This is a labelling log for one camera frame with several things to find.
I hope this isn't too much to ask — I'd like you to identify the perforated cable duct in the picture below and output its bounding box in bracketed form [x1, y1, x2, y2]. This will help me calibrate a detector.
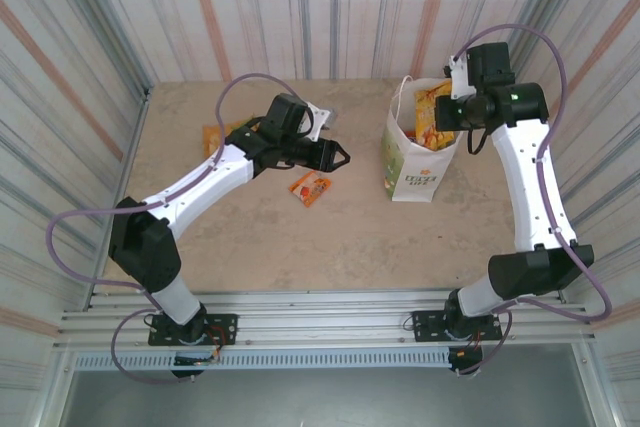
[72, 349, 456, 373]

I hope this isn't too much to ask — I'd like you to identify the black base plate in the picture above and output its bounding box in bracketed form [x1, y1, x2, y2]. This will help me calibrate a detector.
[410, 310, 503, 343]
[148, 313, 239, 347]

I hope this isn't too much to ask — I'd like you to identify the yellow snack bag green print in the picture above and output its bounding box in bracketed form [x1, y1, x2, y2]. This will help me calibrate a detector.
[201, 118, 262, 159]

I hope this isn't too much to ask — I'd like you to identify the aluminium side rail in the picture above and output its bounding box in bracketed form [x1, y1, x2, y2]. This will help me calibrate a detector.
[82, 86, 154, 311]

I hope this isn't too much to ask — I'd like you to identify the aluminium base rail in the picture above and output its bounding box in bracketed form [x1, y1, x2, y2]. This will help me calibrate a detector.
[52, 288, 599, 354]

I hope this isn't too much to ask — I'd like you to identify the small orange cracker packet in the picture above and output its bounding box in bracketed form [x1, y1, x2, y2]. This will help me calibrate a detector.
[287, 170, 333, 209]

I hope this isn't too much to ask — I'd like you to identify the yellow chips bag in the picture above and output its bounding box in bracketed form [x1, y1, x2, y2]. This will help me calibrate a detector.
[413, 80, 459, 152]

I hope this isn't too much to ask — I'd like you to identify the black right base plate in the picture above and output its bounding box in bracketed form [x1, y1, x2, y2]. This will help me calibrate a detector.
[410, 310, 503, 343]

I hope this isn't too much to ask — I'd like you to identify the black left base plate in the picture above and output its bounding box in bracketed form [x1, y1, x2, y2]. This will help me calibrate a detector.
[148, 313, 239, 347]

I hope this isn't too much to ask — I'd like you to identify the black controller box with wires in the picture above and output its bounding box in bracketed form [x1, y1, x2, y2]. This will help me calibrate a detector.
[171, 352, 222, 379]
[447, 345, 485, 377]

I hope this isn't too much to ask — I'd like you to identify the white paper bag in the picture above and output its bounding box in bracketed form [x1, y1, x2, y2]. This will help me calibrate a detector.
[380, 74, 464, 204]

